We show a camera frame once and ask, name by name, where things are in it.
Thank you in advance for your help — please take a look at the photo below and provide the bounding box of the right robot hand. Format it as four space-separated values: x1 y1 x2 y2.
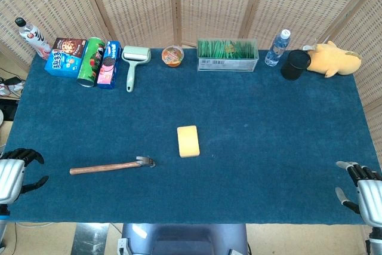
334 161 382 228

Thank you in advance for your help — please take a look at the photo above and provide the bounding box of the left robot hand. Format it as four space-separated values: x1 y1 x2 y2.
0 148 50 205

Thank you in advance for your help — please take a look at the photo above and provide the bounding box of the wooden handle claw hammer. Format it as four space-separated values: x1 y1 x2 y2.
69 155 157 176

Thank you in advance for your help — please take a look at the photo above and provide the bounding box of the robot base body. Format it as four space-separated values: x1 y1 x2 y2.
116 223 250 255

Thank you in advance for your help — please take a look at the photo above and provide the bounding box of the yellow sponge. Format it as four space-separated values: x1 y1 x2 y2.
176 125 201 158

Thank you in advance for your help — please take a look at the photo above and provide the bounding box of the blue snack box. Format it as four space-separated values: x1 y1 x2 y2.
44 49 83 79

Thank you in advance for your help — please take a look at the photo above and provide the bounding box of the yellow plush toy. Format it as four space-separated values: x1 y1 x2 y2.
302 40 362 79

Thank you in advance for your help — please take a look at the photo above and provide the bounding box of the black cap drink bottle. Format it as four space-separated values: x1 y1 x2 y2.
14 17 52 60

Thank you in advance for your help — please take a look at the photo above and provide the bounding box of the green chips can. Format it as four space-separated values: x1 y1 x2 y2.
76 36 106 88

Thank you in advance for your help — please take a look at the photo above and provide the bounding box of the brown cookie box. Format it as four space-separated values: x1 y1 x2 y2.
52 37 88 57

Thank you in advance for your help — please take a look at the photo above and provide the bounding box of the black cylinder cup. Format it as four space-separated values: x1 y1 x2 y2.
280 50 312 81

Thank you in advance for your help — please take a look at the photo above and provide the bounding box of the blue pink oreo box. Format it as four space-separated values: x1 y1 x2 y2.
96 39 122 90

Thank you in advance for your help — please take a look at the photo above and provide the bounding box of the green lint roller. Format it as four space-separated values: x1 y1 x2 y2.
121 45 151 93

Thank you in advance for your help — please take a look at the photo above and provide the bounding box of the clear water bottle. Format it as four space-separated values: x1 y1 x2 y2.
264 29 292 67

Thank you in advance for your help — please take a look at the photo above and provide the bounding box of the blue table mat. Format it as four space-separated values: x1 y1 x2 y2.
0 47 382 226

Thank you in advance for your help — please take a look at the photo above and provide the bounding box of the clear box of green packets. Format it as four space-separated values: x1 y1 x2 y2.
196 38 259 72

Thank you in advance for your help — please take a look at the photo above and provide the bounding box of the orange jelly cup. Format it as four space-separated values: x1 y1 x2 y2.
161 45 185 67

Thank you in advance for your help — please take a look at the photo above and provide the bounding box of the cables and power adapter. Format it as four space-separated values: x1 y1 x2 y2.
0 76 25 98

